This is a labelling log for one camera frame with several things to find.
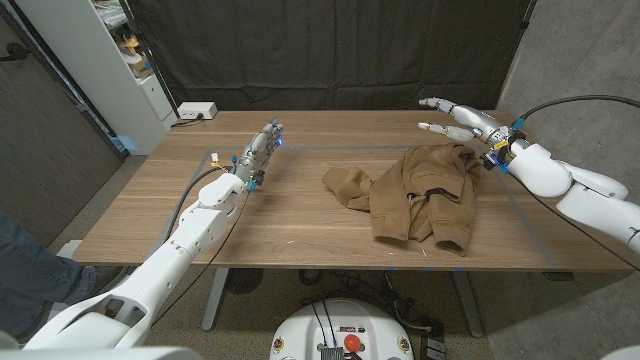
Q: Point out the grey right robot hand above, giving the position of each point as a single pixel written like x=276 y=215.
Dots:
x=480 y=122

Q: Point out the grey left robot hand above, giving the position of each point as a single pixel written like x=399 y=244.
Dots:
x=259 y=150

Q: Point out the brown hooded jacket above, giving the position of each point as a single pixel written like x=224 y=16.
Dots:
x=395 y=200

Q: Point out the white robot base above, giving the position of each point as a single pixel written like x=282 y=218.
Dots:
x=340 y=325

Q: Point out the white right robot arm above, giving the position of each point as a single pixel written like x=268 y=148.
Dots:
x=590 y=195

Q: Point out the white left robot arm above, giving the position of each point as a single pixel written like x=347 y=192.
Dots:
x=170 y=262

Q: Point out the white power strip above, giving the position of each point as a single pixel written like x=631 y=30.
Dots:
x=196 y=110

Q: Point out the black backdrop curtain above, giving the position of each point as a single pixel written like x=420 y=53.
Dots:
x=325 y=50

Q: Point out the black backdrop stand pole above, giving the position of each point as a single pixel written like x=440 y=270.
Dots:
x=150 y=60

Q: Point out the small cardboard box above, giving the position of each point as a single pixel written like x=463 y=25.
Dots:
x=141 y=67

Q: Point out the white table leg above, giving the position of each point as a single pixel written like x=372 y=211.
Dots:
x=467 y=305
x=215 y=300

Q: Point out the yellow toy figure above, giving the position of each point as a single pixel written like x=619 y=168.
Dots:
x=129 y=45

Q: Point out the white shelf cabinet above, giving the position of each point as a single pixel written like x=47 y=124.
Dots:
x=95 y=65

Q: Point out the red emergency stop button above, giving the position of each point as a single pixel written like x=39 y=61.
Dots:
x=352 y=342

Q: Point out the black power adapter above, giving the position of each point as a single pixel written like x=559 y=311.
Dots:
x=434 y=345

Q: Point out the person leg in jeans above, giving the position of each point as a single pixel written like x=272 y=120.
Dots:
x=35 y=275

